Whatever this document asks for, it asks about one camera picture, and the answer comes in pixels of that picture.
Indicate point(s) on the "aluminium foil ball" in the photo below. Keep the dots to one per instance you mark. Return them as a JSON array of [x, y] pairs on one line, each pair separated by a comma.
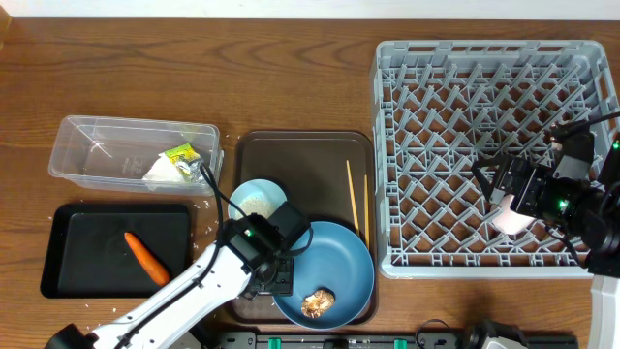
[[190, 170]]

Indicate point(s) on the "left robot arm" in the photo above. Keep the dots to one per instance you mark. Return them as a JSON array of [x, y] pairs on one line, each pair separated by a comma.
[[252, 256]]

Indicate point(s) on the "pink cup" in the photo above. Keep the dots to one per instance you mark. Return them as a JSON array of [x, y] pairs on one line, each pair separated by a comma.
[[509, 222]]

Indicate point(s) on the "grey plastic dishwasher rack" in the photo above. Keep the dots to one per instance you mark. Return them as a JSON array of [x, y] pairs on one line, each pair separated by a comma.
[[441, 105]]

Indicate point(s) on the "large blue plate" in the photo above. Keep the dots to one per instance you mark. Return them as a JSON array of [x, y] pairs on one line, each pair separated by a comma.
[[336, 260]]

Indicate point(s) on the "brown food scrap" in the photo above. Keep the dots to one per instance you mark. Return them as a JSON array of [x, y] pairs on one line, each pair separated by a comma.
[[317, 304]]

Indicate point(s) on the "black tray bin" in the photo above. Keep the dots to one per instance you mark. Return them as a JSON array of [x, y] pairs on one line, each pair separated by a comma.
[[88, 256]]

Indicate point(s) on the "left wooden chopstick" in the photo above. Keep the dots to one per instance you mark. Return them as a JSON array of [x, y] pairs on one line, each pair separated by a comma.
[[352, 197]]

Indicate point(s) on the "clear plastic bin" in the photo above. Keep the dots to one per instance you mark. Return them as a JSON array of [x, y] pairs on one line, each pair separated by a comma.
[[114, 153]]

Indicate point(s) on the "wooden chopstick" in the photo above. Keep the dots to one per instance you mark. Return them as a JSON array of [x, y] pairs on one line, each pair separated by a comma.
[[366, 213], [352, 197]]

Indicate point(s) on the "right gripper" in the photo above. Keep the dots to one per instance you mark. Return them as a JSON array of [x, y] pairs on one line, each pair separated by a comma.
[[535, 174]]

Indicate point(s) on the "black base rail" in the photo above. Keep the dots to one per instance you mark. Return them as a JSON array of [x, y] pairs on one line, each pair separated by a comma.
[[487, 334]]

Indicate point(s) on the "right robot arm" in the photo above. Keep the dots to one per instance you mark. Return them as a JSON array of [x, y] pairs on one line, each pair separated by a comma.
[[564, 199]]

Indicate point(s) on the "orange carrot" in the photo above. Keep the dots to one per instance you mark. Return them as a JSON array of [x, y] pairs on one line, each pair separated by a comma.
[[154, 269]]

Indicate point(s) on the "yellow green wrapper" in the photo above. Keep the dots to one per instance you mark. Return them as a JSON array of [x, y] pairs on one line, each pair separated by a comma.
[[183, 155]]

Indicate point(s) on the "small blue rice dish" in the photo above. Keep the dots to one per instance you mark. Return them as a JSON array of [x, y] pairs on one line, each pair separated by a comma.
[[259, 196]]

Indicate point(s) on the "right wooden chopstick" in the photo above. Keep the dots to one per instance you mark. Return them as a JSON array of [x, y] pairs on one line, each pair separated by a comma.
[[366, 213]]

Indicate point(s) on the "brown serving tray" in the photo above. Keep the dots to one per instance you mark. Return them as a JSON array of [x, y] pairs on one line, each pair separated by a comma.
[[310, 167]]

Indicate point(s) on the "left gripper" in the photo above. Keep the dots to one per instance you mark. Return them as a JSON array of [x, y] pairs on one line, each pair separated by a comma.
[[288, 290]]

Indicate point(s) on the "white napkin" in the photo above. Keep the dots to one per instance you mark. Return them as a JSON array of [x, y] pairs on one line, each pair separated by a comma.
[[163, 170]]

